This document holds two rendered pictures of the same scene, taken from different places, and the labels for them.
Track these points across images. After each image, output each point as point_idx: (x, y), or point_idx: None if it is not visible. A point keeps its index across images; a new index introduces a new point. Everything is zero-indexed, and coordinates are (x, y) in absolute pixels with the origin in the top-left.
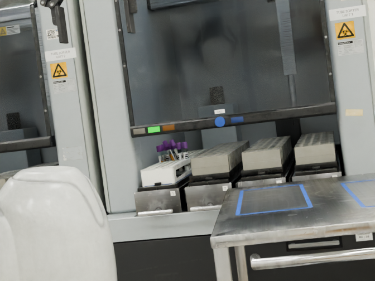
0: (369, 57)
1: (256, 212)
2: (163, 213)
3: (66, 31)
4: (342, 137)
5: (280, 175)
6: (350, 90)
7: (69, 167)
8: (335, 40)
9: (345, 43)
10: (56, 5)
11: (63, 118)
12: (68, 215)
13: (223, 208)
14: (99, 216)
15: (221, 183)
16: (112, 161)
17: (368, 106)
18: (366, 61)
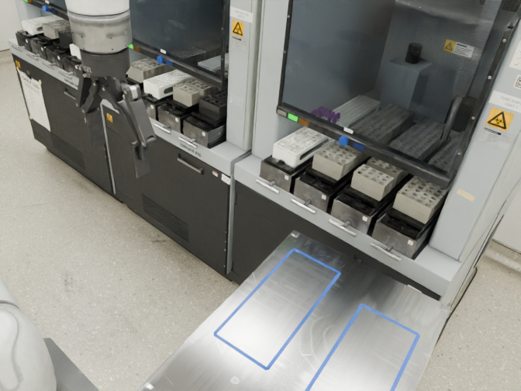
0: (510, 157)
1: (230, 339)
2: (271, 191)
3: (101, 134)
4: (444, 206)
5: (368, 213)
6: (473, 175)
7: (3, 332)
8: (484, 123)
9: (492, 132)
10: (87, 112)
11: (235, 70)
12: None
13: (229, 299)
14: (10, 384)
15: (323, 191)
16: (261, 121)
17: (481, 198)
18: (505, 160)
